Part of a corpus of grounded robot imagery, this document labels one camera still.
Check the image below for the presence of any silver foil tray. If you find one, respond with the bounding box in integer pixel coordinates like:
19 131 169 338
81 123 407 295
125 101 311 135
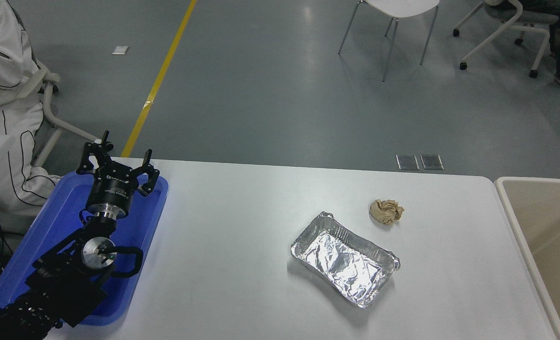
290 211 401 309

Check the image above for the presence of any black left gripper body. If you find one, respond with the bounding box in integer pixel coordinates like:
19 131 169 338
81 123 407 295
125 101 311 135
87 163 141 214

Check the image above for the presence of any blue plastic tray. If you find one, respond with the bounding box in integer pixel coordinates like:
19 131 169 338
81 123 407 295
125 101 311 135
0 171 169 327

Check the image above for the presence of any grey white wheeled chair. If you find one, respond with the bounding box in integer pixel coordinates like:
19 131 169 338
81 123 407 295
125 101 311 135
452 0 559 78

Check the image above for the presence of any large pale bin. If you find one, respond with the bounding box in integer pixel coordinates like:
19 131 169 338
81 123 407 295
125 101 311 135
495 177 560 340

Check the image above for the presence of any crumpled tan paper ball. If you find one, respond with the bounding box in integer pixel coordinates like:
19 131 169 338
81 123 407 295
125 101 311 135
369 199 405 226

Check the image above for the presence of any white chair with metal legs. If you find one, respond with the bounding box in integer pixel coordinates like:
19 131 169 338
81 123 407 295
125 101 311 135
337 0 443 82

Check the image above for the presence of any grey white office chair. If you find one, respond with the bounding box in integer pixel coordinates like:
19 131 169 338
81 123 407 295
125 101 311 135
17 66 103 166

